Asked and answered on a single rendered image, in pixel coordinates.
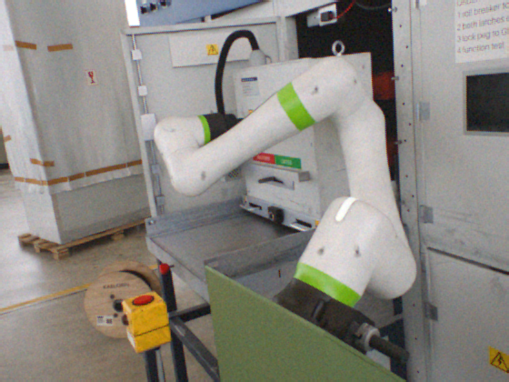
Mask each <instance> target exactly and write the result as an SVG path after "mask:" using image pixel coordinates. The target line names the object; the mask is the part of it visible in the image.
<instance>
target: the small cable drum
mask: <svg viewBox="0 0 509 382"><path fill-rule="evenodd" d="M151 292H156V293H157V294H158V295H159V296H160V297H161V298H162V291H161V286H160V279H159V278H158V277H157V275H156V274H155V273H154V271H153V270H152V269H151V268H150V267H148V266H146V265H145V264H143V263H140V262H139V261H137V262H135V261H133V260H122V261H117V262H114V263H111V264H110V265H108V266H107V267H106V268H105V269H103V270H102V271H101V272H100V275H99V277H98V278H97V279H96V280H95V281H94V282H93V283H92V284H91V285H90V287H89V288H88V289H87V290H86V292H85V298H84V308H85V313H86V316H87V318H88V320H89V322H90V323H91V324H92V325H93V326H94V327H95V329H97V330H98V331H101V332H102V333H103V334H105V335H107V336H110V337H128V335H127V330H126V326H124V325H123V322H122V321H121V316H122V315H123V314H124V313H125V312H124V308H123V304H122V302H123V301H125V300H126V299H130V298H133V297H138V296H140V295H142V294H146V293H151Z"/></svg>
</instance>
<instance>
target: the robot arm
mask: <svg viewBox="0 0 509 382"><path fill-rule="evenodd" d="M327 116H328V118H329V119H330V122H331V123H332V124H333V126H334V128H335V132H336V133H337V135H338V139H339V141H340V145H341V147H342V153H343V157H344V163H345V167H346V171H347V181H348V185H349V192H350V197H348V196H341V197H338V198H336V199H335V200H333V201H332V202H331V204H330V205H329V207H328V208H327V210H326V212H325V213H324V215H323V218H322V219H321V221H320V223H319V224H318V226H317V229H316V230H315V231H314V234H313V235H312V236H311V240H310V242H309V243H308V245H307V247H306V248H305V251H304V253H303V254H302V255H301V257H300V259H299V262H298V264H297V266H296V270H295V272H294V277H293V278H292V280H291V281H290V283H289V284H287V287H286V288H285V289H284V290H282V291H281V292H280V293H279V294H277V295H276V296H275V297H273V299H272V301H273V302H274V303H276V304H278V305H280V306H282V307H283V308H285V309H288V310H290V311H291V312H293V313H295V314H296V315H298V316H300V317H302V318H304V319H306V321H308V322H310V323H312V324H315V325H316V326H318V327H320V328H325V329H326V330H327V332H328V333H330V334H332V335H333V336H334V337H336V338H339V339H340V340H342V341H343V342H345V343H346V344H347V345H348V346H350V347H353V348H354V349H356V350H358V351H359V352H360V353H361V354H363V355H366V354H367V352H370V351H373V350H374V349H375V350H377V351H379V352H381V353H382V354H384V355H386V356H387V357H390V358H392V359H394V360H396V362H398V363H400V364H402V365H404V364H405V363H406V362H407V360H408V359H409V356H410V353H409V352H408V351H406V350H404V349H402V348H401V347H399V346H397V345H395V344H393V343H390V342H388V341H386V340H385V339H383V338H381V337H379V330H378V329H377V328H375V322H374V321H373V320H371V319H370V318H369V317H367V316H366V315H364V313H361V312H360V311H358V310H357V309H355V308H354V306H355V304H356V302H357V301H358V300H359V299H361V297H362V295H363V292H365V293H368V294H369V295H370V296H372V297H376V298H379V299H392V298H396V297H399V296H402V295H403V294H404V293H405V292H406V291H407V290H408V289H410V287H411V285H412V284H413V282H414V281H415V277H416V266H415V259H414V255H413V253H412V250H411V249H410V247H409V244H408V242H407V237H406V235H405V232H404V228H403V225H402V223H401V220H400V217H399V212H398V209H397V206H396V203H395V200H394V194H393V186H392V182H391V177H390V173H389V168H388V163H387V156H386V138H385V120H384V114H383V113H382V111H381V108H380V107H378V106H377V105H376V103H375V101H373V100H372V98H371V97H370V96H369V95H368V93H367V92H366V90H365V89H364V87H363V83H362V81H361V79H360V77H359V76H358V74H357V70H356V69H355V68H354V66H353V65H352V64H351V63H350V62H349V61H347V60H346V59H344V58H343V57H337V56H331V57H327V58H323V59H321V60H319V61H318V62H317V63H315V64H314V65H312V66H310V67H309V68H308V69H306V71H304V72H302V73H301V74H300V75H299V76H298V77H296V78H295V79H293V80H292V81H291V82H289V83H288V85H285V86H283V87H282V89H281V90H279V91H277V92H275V93H274V94H273V95H271V96H270V97H269V98H268V99H267V100H265V101H264V103H263V104H262V105H260V106H258V107H257V108H256V109H255V111H252V113H251V114H250V115H248V116H246V117H245V118H243V117H240V118H237V117H236V116H234V114H227V115H222V114H221V113H218V112H217V113H215V112H214V111H213V110H210V114H207V115H201V116H168V117H165V118H164V119H162V120H161V121H160V122H159V123H158V124H157V126H156V127H155V145H156V146H157V148H158V149H159V151H160V152H161V154H162V158H163V159H164V161H165V163H166V166H167V169H168V175H169V176H170V180H171V183H172V185H173V187H174V189H175V190H176V191H177V192H178V193H179V194H181V195H184V196H198V195H201V194H203V193H204V192H205V191H206V190H207V189H208V188H210V186H212V185H213V184H214V183H216V182H217V181H219V180H220V179H221V178H222V177H223V176H225V175H228V173H230V172H231V171H232V170H234V169H236V168H237V167H239V166H240V165H242V164H244V163H245V162H246V161H247V160H249V159H250V158H253V157H254V156H257V154H259V153H263V152H264V151H265V150H266V149H268V148H269V147H271V146H275V145H276V144H278V143H280V142H281V141H285V140H286V139H287V138H289V137H291V136H294V135H298V134H300V133H302V132H301V131H303V130H305V129H306V128H308V127H310V126H312V125H314V124H315V123H317V122H320V121H321V120H323V119H324V118H326V117H327Z"/></svg>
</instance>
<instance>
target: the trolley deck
mask: <svg viewBox="0 0 509 382"><path fill-rule="evenodd" d="M298 232H301V231H300V230H298V229H293V228H292V227H290V226H287V225H284V224H276V223H273V222H271V221H269V218H268V217H263V216H259V215H257V214H256V213H252V214H249V215H245V216H240V217H234V218H230V219H228V220H225V221H222V222H218V223H215V224H209V225H205V226H200V227H197V228H193V229H189V230H184V231H180V232H177V233H174V234H172V235H168V236H160V237H156V238H153V239H149V237H148V236H147V234H145V239H146V243H147V248H148V251H150V252H151V253H152V254H153V255H155V256H156V257H157V258H158V259H159V260H160V261H161V262H162V263H166V264H167V265H169V266H171V265H174V267H171V268H170V269H171V270H172V271H173V273H175V274H177V275H178V276H179V278H181V279H183V280H184V281H185V283H186V284H187V285H188V286H190V287H191V288H192V289H193V290H194V291H196V292H197V294H198V295H199V296H200V297H202V298H203V299H204V300H205V301H206V302H207V303H209V293H208V288H207V284H205V283H204V281H203V280H202V279H203V278H205V271H204V259H207V258H210V257H213V256H218V255H221V254H224V253H229V252H232V251H235V250H237V249H240V248H243V247H249V246H253V245H257V244H259V243H263V242H264V241H270V240H274V239H276V238H279V237H281V236H290V235H292V234H295V233H298ZM299 259H300V256H299V257H296V258H294V259H287V260H285V261H283V262H281V263H278V264H275V265H272V266H266V267H263V268H260V269H257V270H255V271H250V272H247V273H245V274H242V275H240V276H235V277H231V278H232V279H233V280H234V281H236V282H238V283H240V284H242V285H244V286H246V287H248V288H249V289H251V290H254V291H255V292H257V294H259V293H262V292H264V291H266V290H271V289H274V288H276V287H280V286H282V285H285V284H289V283H290V281H291V280H292V278H293V277H294V272H295V270H296V266H297V264H298V262H299Z"/></svg>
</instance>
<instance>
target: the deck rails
mask: <svg viewBox="0 0 509 382"><path fill-rule="evenodd" d="M241 204H243V199H242V197H241V196H239V197H235V198H232V199H228V200H222V201H218V202H215V203H211V204H208V205H204V206H195V207H192V208H187V209H185V210H181V211H177V212H171V213H168V214H163V215H160V216H155V217H150V218H145V226H146V231H147V236H148V237H149V239H153V238H156V237H160V236H168V235H172V234H174V233H177V232H180V231H184V230H189V229H193V228H197V227H200V226H205V225H209V224H215V223H218V222H222V221H225V220H228V219H230V218H234V217H240V216H245V215H249V214H252V213H253V212H249V211H247V210H245V209H243V208H242V207H240V205H241ZM154 220H155V222H156V224H152V225H149V222H150V221H154ZM316 229H317V227H315V228H312V229H306V230H304V231H301V232H298V233H295V234H292V235H290V236H281V237H279V238H276V239H274V240H270V241H264V242H263V243H259V244H257V245H253V246H249V247H243V248H240V249H237V250H235V251H232V252H229V253H224V254H221V255H218V256H213V257H210V258H207V259H204V270H205V266H208V264H209V263H212V262H214V261H217V264H218V266H212V268H213V269H215V271H217V272H221V273H222V274H223V275H224V274H227V275H228V277H235V276H240V275H242V274H245V273H247V272H250V271H255V270H257V269H260V268H263V267H266V266H272V265H275V264H278V263H281V262H283V261H285V260H287V259H294V258H296V257H299V256H301V255H302V254H303V253H304V251H305V248H306V247H307V245H308V243H309V242H310V240H311V236H312V235H313V234H314V231H315V230H316Z"/></svg>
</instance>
